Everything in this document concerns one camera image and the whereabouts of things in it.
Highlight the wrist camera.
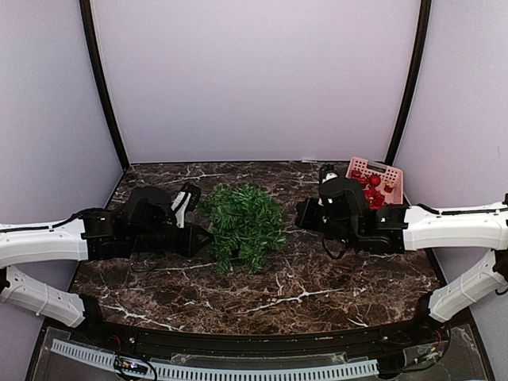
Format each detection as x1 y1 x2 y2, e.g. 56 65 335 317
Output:
171 183 202 229
318 164 341 206

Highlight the right black frame pole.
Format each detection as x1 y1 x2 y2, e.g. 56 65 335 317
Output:
384 0 432 166

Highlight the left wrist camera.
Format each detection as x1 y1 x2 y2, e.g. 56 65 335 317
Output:
171 183 202 229

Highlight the pink plastic basket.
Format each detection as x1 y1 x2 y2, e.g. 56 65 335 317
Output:
346 156 404 210

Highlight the left black frame pole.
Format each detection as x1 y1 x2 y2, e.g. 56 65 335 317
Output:
79 0 130 171

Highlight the red ball ornament cluster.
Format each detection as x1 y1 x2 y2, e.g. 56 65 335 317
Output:
351 170 397 210

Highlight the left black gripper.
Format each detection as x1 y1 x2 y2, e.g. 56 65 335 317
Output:
129 221 213 258

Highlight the white perforated cable duct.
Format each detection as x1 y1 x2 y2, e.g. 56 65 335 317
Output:
49 339 380 381

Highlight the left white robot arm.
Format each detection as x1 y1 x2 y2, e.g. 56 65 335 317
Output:
1 183 214 346

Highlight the small green christmas tree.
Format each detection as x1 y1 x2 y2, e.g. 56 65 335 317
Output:
198 183 286 274

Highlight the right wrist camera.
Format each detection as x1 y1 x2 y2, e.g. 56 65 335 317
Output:
318 164 341 206

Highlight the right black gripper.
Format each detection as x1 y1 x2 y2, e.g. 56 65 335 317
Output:
294 196 360 248

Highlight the black frame pole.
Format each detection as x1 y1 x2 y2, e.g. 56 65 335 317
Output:
79 0 130 171
384 0 432 166

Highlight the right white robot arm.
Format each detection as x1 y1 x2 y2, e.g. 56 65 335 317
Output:
295 175 507 344

